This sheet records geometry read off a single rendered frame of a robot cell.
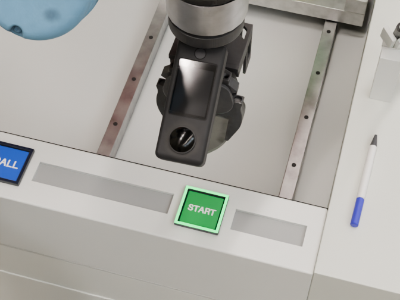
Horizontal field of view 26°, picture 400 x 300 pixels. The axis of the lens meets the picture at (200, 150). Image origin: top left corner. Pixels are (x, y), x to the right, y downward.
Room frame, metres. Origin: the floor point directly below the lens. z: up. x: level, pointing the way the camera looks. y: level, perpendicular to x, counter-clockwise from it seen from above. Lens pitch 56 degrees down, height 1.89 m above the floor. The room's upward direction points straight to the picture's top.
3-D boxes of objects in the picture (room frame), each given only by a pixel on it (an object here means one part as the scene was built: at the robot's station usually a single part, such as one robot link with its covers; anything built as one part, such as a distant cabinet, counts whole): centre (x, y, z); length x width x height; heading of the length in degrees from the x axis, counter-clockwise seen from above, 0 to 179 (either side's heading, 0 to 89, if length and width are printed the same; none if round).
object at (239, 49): (0.56, -0.01, 1.25); 0.09 x 0.08 x 0.12; 164
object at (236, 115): (0.53, -0.02, 1.19); 0.05 x 0.02 x 0.09; 74
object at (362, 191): (0.58, -0.21, 0.97); 0.14 x 0.01 x 0.01; 163
